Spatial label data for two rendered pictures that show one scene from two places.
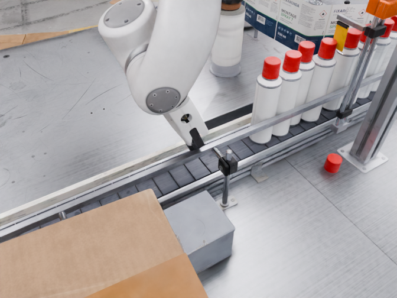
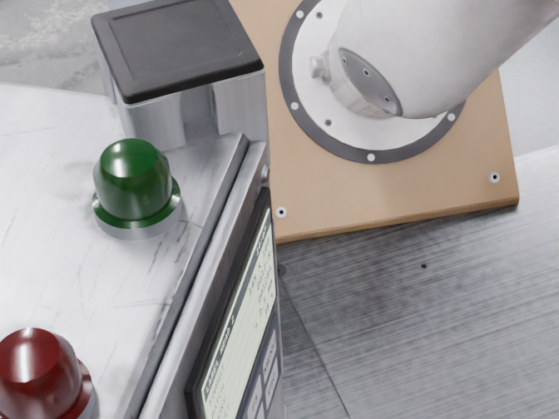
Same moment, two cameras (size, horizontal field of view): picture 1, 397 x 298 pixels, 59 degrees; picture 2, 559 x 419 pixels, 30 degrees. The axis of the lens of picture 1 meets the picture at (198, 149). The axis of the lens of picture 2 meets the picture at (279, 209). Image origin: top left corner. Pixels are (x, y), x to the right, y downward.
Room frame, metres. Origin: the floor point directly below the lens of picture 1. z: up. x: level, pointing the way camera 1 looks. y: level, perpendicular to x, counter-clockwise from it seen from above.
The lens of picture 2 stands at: (0.84, -0.31, 1.70)
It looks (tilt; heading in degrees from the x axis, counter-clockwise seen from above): 46 degrees down; 193
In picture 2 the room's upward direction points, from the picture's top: 3 degrees counter-clockwise
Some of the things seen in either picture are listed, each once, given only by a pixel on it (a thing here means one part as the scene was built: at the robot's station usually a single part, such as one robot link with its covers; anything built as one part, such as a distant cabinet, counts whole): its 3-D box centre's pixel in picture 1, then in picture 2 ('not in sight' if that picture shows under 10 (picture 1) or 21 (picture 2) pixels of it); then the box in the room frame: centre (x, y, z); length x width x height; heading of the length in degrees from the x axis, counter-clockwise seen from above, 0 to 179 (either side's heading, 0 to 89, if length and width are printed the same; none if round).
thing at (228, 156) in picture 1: (220, 172); not in sight; (0.46, -0.04, 0.91); 0.07 x 0.03 x 0.16; 31
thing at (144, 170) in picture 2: not in sight; (133, 180); (0.64, -0.40, 1.49); 0.03 x 0.03 x 0.02
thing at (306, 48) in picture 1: (297, 85); not in sight; (0.66, -0.23, 0.98); 0.05 x 0.05 x 0.20
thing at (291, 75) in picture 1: (285, 95); not in sight; (0.63, -0.19, 0.98); 0.05 x 0.05 x 0.20
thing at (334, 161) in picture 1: (332, 162); not in sight; (0.55, -0.31, 0.85); 0.03 x 0.03 x 0.03
